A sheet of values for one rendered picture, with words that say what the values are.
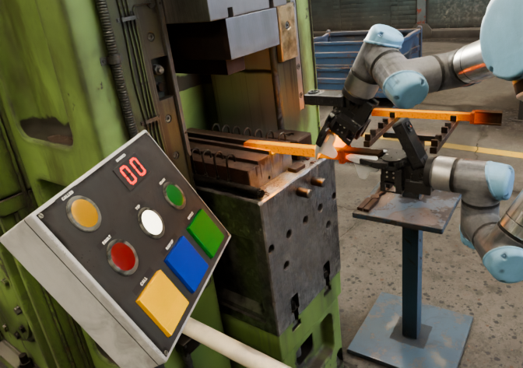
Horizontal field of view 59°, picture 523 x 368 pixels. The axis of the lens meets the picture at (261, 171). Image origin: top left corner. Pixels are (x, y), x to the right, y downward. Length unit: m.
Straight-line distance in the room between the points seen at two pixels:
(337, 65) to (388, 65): 4.22
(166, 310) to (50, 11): 0.65
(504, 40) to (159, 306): 0.58
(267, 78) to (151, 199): 0.81
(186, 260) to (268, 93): 0.85
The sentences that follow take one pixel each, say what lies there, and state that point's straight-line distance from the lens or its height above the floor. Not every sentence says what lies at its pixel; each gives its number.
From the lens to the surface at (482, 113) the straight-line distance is 1.70.
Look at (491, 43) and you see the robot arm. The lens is 0.64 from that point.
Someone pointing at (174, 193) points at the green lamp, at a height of 1.09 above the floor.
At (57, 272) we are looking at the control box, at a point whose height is 1.11.
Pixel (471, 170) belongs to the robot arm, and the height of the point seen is 1.03.
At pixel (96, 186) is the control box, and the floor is 1.18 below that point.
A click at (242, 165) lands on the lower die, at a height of 0.98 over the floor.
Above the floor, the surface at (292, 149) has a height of 1.01.
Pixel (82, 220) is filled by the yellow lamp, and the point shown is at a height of 1.16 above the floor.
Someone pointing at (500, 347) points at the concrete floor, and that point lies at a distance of 2.14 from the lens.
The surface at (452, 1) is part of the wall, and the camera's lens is 9.02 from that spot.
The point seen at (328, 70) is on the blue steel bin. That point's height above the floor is 0.39.
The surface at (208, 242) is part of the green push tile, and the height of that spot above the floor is 1.00.
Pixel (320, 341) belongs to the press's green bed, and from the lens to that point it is 1.81.
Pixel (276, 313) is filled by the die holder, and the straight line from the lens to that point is 1.38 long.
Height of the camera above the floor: 1.45
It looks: 23 degrees down
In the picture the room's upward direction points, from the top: 8 degrees counter-clockwise
